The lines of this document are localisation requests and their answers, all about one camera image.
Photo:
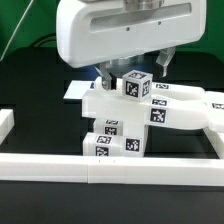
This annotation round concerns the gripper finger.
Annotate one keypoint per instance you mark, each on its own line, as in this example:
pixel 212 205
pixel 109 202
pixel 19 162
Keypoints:
pixel 106 77
pixel 163 60

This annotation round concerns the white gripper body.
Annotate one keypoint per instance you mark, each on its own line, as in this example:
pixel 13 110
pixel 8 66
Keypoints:
pixel 95 31

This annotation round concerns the white tagged cube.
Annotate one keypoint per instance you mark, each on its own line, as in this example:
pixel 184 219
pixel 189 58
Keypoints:
pixel 137 85

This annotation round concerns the white chair back frame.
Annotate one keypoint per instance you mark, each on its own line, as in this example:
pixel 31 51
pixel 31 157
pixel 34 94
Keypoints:
pixel 170 106

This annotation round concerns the white chair seat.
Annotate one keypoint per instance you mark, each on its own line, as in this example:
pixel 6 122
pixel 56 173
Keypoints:
pixel 135 139

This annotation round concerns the grey diagonal rod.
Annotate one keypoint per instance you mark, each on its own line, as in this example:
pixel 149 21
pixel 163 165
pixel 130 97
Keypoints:
pixel 26 11

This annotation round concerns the white U-shaped fence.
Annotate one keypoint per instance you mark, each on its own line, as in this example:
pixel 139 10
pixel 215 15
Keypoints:
pixel 115 170

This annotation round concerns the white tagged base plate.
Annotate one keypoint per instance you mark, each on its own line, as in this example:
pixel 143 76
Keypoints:
pixel 77 89

